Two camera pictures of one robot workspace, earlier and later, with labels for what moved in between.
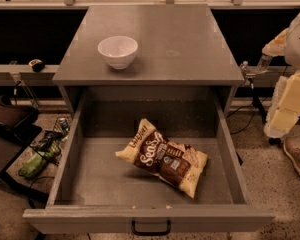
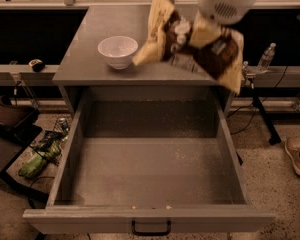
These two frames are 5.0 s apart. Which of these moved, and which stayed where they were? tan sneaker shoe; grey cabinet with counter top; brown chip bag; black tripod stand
Moved: brown chip bag
Stayed: tan sneaker shoe; grey cabinet with counter top; black tripod stand
